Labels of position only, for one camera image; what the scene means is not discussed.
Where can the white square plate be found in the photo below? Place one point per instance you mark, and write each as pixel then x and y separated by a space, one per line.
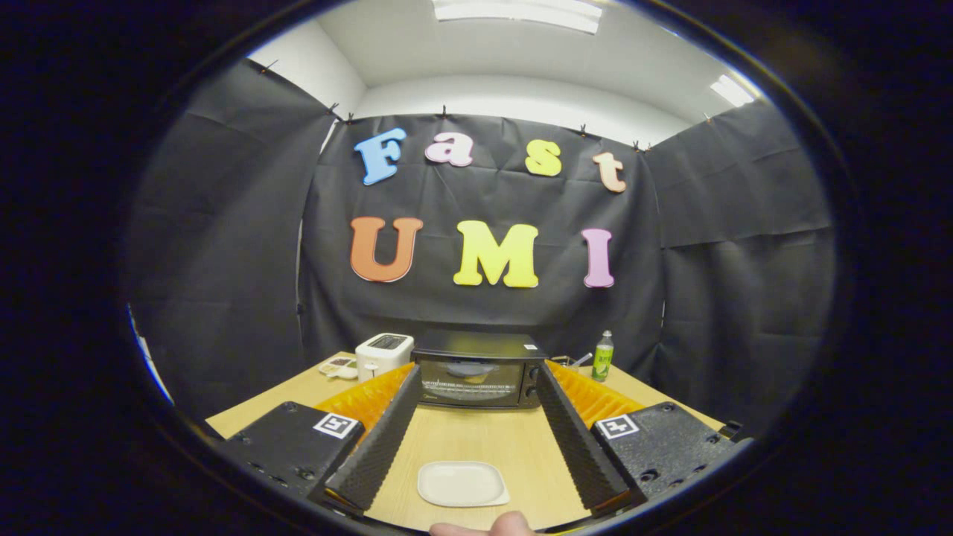
pixel 461 484

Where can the long ceiling light panel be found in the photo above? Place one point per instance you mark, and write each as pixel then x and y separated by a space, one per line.
pixel 517 11

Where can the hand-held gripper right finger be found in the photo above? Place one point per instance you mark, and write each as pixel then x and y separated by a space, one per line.
pixel 577 439

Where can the metal mesh utensil holder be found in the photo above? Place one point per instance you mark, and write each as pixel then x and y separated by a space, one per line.
pixel 562 362

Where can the small ceiling light panel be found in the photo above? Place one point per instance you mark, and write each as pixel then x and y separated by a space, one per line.
pixel 731 91

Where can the green drink bottle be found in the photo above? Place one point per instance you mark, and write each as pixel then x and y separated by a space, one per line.
pixel 603 361

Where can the white pop-up toaster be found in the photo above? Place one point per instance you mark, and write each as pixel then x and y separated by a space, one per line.
pixel 381 361

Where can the black toaster oven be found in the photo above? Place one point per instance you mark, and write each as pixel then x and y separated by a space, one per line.
pixel 476 344

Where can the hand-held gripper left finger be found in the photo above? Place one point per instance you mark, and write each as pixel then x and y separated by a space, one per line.
pixel 383 439

